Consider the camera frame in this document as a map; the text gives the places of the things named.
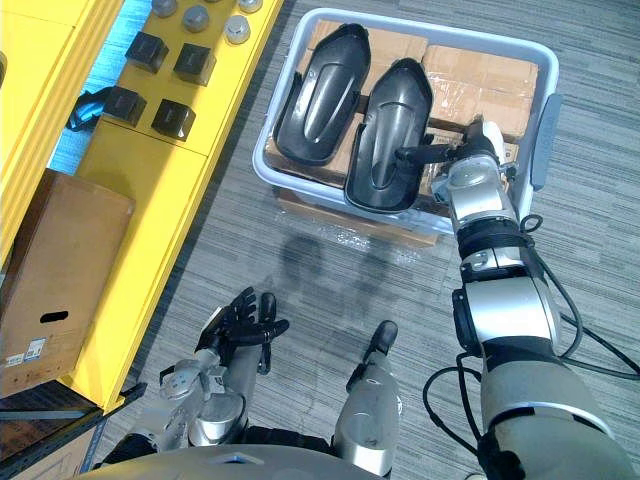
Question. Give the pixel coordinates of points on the black cube box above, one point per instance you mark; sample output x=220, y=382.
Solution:
x=194, y=64
x=146, y=52
x=172, y=120
x=124, y=106

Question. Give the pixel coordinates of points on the dark metal rack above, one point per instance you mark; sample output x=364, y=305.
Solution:
x=45, y=430

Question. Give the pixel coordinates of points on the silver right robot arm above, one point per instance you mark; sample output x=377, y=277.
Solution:
x=510, y=320

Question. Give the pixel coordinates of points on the black plastic housing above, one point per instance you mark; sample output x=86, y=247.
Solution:
x=392, y=135
x=320, y=95

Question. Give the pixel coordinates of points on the taped cardboard box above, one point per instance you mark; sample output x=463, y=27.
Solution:
x=480, y=85

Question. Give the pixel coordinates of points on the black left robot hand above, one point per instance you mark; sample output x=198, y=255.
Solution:
x=250, y=330

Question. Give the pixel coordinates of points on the yellow metal shelf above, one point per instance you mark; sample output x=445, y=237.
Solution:
x=150, y=200

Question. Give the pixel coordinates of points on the grey robot torso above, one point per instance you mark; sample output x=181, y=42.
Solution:
x=210, y=462

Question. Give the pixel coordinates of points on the white plastic bin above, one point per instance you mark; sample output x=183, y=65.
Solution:
x=525, y=55

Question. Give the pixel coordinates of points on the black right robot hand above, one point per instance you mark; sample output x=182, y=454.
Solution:
x=479, y=142

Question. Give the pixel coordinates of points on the grey round cap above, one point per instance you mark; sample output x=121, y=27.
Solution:
x=250, y=4
x=195, y=19
x=236, y=29
x=164, y=7

